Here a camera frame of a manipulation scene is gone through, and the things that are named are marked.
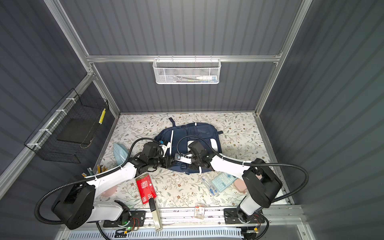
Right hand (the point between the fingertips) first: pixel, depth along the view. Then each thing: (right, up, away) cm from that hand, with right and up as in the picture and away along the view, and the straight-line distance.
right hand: (189, 157), depth 88 cm
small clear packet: (+5, -24, -14) cm, 28 cm away
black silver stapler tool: (-17, -22, -16) cm, 32 cm away
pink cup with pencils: (-45, -3, -13) cm, 46 cm away
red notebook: (-25, -17, -4) cm, 30 cm away
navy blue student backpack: (-8, +11, +12) cm, 18 cm away
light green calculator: (+19, -13, -3) cm, 23 cm away
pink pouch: (+28, -13, -5) cm, 31 cm away
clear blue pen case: (+13, -16, -7) cm, 22 cm away
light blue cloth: (-43, +2, +3) cm, 43 cm away
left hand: (-8, -1, -3) cm, 8 cm away
